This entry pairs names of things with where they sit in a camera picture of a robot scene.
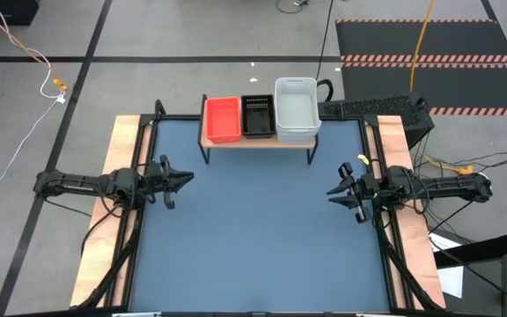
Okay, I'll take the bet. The white plastic bin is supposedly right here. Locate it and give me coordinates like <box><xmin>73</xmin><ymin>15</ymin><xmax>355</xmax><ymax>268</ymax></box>
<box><xmin>276</xmin><ymin>129</ymin><xmax>323</xmax><ymax>145</ymax></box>
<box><xmin>274</xmin><ymin>77</ymin><xmax>323</xmax><ymax>136</ymax></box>

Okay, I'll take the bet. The wooden side board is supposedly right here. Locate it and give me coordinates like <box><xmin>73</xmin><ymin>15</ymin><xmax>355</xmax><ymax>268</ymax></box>
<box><xmin>365</xmin><ymin>114</ymin><xmax>447</xmax><ymax>309</ymax></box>
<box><xmin>70</xmin><ymin>114</ymin><xmax>153</xmax><ymax>308</ymax></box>

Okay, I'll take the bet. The black hazard-striped floor mat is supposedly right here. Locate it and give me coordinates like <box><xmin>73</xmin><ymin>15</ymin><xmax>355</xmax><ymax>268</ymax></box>
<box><xmin>334</xmin><ymin>18</ymin><xmax>507</xmax><ymax>118</ymax></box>

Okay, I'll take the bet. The orange slotted plastic basket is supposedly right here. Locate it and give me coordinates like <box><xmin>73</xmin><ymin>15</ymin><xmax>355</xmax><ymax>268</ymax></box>
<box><xmin>206</xmin><ymin>134</ymin><xmax>242</xmax><ymax>144</ymax></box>
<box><xmin>204</xmin><ymin>96</ymin><xmax>242</xmax><ymax>143</ymax></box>

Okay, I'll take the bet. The black table frame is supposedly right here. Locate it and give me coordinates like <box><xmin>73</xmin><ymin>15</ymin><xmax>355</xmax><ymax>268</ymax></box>
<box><xmin>77</xmin><ymin>99</ymin><xmax>446</xmax><ymax>316</ymax></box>

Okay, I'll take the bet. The yellow plug cable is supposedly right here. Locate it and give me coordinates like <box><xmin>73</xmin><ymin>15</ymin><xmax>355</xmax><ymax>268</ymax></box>
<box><xmin>422</xmin><ymin>153</ymin><xmax>474</xmax><ymax>176</ymax></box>

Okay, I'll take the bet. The yellow hanging cable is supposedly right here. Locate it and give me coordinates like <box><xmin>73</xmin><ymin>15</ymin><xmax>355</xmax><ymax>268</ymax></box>
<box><xmin>408</xmin><ymin>0</ymin><xmax>436</xmax><ymax>92</ymax></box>

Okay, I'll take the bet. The orange floor cable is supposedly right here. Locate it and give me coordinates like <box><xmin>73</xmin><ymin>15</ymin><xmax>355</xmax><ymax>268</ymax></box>
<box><xmin>0</xmin><ymin>2</ymin><xmax>69</xmax><ymax>92</ymax></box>

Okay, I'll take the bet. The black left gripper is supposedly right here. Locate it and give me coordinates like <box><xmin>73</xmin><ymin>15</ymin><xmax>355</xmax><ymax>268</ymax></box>
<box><xmin>141</xmin><ymin>154</ymin><xmax>195</xmax><ymax>210</ymax></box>

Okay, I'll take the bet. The black hanging cable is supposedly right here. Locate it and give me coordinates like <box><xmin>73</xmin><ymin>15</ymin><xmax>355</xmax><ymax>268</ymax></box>
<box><xmin>314</xmin><ymin>0</ymin><xmax>334</xmax><ymax>103</ymax></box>

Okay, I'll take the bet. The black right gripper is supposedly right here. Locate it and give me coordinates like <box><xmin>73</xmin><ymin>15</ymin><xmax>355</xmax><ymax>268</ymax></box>
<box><xmin>327</xmin><ymin>162</ymin><xmax>386</xmax><ymax>225</ymax></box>

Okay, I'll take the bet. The white floor cable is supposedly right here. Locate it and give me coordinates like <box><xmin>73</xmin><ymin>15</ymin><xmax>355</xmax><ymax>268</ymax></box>
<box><xmin>0</xmin><ymin>0</ymin><xmax>68</xmax><ymax>200</ymax></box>

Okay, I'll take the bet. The black box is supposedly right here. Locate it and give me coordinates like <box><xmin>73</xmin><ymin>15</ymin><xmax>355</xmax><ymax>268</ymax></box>
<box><xmin>0</xmin><ymin>0</ymin><xmax>40</xmax><ymax>26</ymax></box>

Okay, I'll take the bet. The wooden shelf with black frame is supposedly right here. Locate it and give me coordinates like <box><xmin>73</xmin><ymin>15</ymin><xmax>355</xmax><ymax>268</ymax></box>
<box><xmin>197</xmin><ymin>92</ymin><xmax>320</xmax><ymax>166</ymax></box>

